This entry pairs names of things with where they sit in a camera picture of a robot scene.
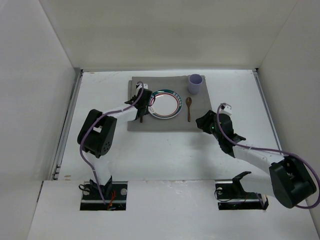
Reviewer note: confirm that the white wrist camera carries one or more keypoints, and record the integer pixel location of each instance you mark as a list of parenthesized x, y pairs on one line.
[(225, 109), (140, 85)]

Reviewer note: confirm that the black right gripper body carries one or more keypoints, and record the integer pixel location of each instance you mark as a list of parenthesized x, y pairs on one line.
[(204, 121)]

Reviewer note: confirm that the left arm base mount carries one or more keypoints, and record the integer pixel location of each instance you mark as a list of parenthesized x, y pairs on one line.
[(115, 196)]

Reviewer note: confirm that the aluminium table rail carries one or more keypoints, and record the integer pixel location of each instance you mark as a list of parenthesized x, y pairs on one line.
[(60, 149), (266, 107)]

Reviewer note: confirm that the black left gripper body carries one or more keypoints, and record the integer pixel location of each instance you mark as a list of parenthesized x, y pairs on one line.
[(144, 106)]

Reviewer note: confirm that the brown wooden spoon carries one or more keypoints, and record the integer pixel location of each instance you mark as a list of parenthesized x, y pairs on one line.
[(188, 102)]

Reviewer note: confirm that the purple cup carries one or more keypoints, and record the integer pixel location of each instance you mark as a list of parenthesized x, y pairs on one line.
[(194, 83)]

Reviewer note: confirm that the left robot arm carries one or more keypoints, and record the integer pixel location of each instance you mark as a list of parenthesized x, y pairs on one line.
[(97, 132)]

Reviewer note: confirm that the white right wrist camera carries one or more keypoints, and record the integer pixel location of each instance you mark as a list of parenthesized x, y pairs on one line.
[(225, 109)]

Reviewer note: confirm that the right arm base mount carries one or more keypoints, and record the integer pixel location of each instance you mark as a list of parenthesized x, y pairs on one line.
[(231, 196)]

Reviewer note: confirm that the right aluminium table rail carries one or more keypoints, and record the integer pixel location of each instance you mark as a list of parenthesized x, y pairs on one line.
[(266, 107)]

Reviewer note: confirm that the white plate green red rim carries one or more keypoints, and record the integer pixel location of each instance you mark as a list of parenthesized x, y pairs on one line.
[(165, 104)]

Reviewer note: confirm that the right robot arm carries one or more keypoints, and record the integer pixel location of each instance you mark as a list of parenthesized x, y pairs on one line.
[(290, 180)]

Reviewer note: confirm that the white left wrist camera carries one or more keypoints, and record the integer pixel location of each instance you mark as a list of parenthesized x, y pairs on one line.
[(140, 85)]

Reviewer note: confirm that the left aluminium table rail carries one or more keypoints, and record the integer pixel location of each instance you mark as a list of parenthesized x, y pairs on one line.
[(60, 149)]

